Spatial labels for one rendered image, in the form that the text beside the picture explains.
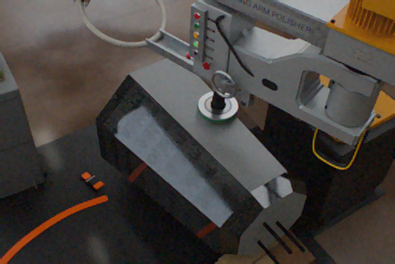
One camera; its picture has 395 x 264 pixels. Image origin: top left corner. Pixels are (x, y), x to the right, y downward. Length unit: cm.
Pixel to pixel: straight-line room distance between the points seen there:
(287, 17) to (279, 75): 29
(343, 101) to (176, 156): 97
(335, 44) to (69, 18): 340
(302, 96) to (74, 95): 232
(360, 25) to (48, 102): 278
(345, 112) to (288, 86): 27
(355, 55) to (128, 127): 143
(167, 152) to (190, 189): 25
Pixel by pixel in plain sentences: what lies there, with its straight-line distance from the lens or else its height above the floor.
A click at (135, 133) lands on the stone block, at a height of 69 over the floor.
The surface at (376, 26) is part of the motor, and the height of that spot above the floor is 177.
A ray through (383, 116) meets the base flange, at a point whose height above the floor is 78.
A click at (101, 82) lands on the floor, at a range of 430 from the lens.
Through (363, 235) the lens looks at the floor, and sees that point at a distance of 353.
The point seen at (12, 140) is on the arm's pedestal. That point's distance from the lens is 330.
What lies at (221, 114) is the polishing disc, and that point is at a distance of 273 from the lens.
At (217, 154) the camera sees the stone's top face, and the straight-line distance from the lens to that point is 262.
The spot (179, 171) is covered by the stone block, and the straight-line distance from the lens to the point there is 270.
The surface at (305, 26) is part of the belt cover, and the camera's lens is 207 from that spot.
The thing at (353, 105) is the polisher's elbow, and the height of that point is 139.
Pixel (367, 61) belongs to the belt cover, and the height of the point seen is 164.
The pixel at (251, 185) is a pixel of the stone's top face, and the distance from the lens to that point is 251.
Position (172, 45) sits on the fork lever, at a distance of 283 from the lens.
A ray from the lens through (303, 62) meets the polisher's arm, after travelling 217.
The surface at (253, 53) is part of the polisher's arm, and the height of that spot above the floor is 141.
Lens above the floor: 282
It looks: 47 degrees down
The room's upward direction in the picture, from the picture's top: 3 degrees clockwise
